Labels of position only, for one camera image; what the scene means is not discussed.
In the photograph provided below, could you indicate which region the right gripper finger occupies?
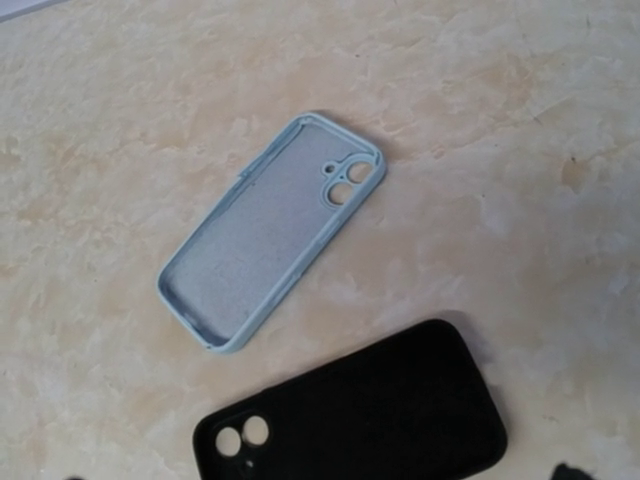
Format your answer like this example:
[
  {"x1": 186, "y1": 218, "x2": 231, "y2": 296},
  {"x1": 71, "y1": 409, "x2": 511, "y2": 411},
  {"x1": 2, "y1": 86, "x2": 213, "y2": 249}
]
[{"x1": 550, "y1": 463, "x2": 594, "y2": 480}]

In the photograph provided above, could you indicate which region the light blue phone case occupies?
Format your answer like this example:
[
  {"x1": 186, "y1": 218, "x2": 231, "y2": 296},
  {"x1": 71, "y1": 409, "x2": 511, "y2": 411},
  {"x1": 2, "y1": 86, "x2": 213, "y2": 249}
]
[{"x1": 157, "y1": 112, "x2": 386, "y2": 353}]

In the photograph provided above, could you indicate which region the black phone case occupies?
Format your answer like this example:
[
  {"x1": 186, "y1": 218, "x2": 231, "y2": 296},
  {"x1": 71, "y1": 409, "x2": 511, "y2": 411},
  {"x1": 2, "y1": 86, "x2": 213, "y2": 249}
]
[{"x1": 193, "y1": 319, "x2": 507, "y2": 479}]

